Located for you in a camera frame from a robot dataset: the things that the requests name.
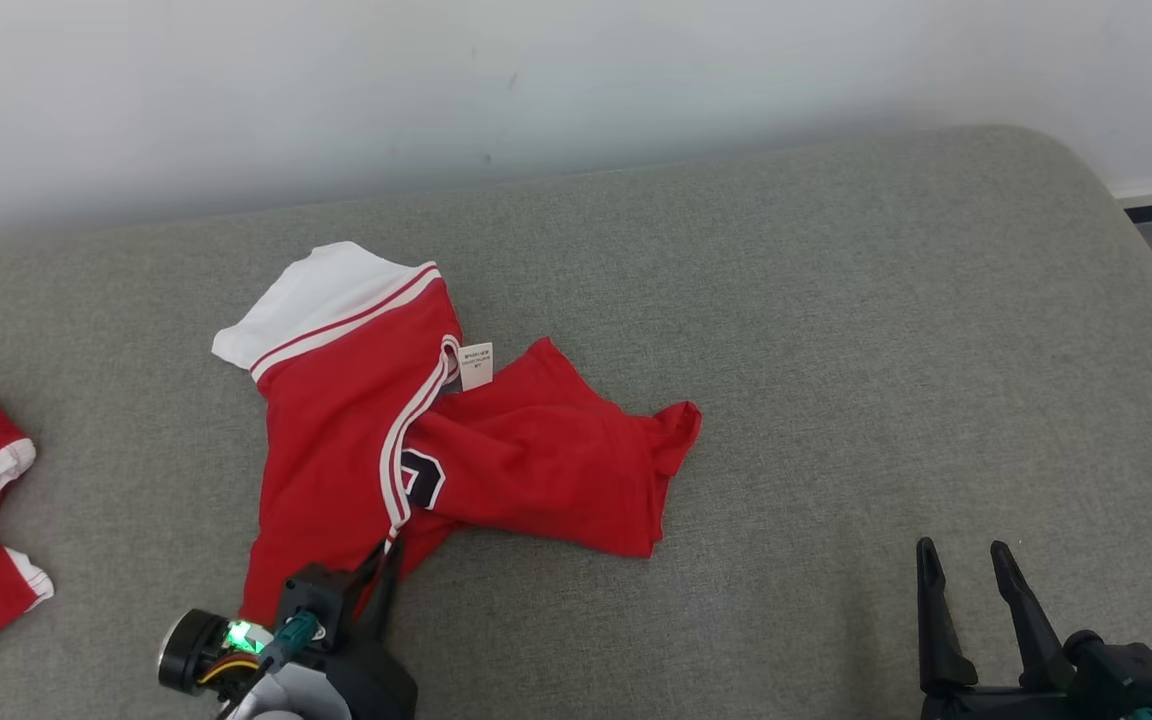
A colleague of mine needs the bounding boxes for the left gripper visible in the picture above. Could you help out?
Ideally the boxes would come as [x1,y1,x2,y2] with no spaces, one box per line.
[321,540,417,720]

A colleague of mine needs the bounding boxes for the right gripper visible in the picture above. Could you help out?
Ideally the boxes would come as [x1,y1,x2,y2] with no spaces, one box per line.
[918,537,1097,720]

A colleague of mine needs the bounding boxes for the red jersey white sleeves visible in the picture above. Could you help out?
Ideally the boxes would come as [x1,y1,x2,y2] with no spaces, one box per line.
[212,241,704,629]

